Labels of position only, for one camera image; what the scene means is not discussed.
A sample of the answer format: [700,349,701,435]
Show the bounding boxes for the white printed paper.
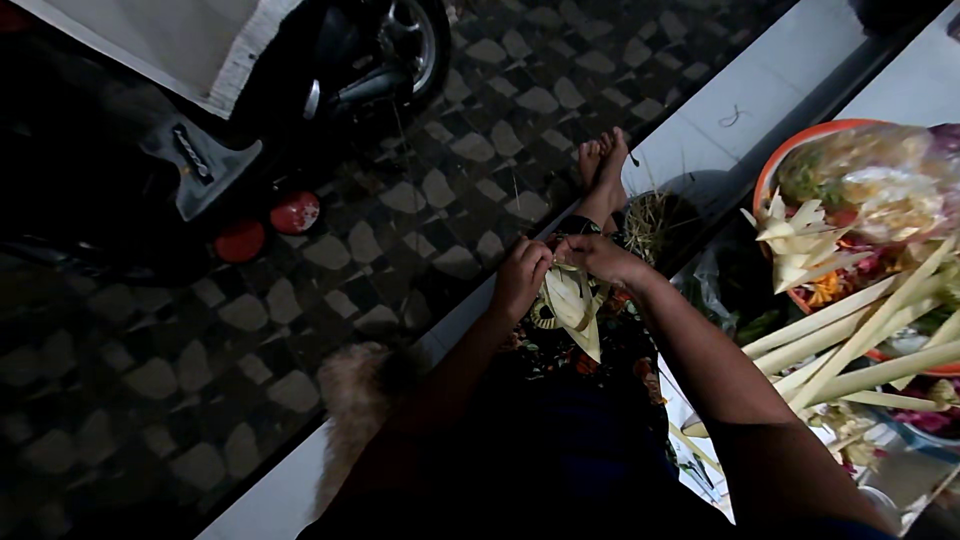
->
[657,352,738,526]

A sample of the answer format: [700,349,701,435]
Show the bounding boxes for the person's left forearm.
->
[375,307,520,451]

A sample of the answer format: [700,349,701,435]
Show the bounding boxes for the pile of pale flowers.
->
[816,401,891,478]

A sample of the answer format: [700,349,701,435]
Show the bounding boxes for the pointed cream palm leaf ornament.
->
[741,187,871,295]

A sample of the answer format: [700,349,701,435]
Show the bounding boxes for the person's right forearm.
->
[622,264,900,537]

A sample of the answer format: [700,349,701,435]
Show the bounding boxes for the clear plastic bag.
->
[775,123,960,246]

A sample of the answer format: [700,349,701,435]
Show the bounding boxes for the white cup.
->
[857,483,903,530]

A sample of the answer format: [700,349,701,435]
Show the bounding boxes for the bundle of palm leaf strips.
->
[738,236,960,415]

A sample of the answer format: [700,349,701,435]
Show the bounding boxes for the person's legs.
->
[487,126,680,481]

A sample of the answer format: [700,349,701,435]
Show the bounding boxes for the dry grass bundle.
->
[622,186,695,268]

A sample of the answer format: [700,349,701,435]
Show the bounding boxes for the black motorcycle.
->
[0,0,452,288]

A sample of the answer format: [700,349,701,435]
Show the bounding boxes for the red round object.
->
[213,217,267,264]
[270,190,321,237]

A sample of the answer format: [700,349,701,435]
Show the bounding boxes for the orange-rimmed basin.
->
[862,303,960,378]

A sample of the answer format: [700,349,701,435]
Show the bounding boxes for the dark translucent plastic bag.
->
[669,241,742,340]

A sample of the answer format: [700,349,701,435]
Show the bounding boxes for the light brown furry dog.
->
[311,342,434,523]

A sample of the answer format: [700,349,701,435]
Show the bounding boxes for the small scissors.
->
[678,457,724,507]

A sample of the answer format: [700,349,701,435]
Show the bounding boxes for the person's body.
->
[296,360,740,540]

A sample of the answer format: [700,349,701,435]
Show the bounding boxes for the pile of colourful flower petals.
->
[795,225,924,310]

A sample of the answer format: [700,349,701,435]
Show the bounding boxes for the pile of purple flowers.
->
[885,375,960,440]

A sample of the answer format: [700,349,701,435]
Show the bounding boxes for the grey cloth with white edge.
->
[9,0,307,121]

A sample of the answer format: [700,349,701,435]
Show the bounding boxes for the blue basin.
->
[873,375,960,463]

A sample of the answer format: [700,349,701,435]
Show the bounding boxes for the person's right hand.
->
[553,233,655,291]

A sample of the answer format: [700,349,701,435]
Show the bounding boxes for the black round container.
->
[624,169,740,279]

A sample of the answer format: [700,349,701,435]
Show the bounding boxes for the large orange basin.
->
[752,118,960,317]

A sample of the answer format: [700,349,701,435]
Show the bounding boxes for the pale palm leaf ornament piece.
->
[530,259,610,365]

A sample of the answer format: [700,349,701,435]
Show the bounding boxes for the person's left hand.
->
[489,236,555,325]

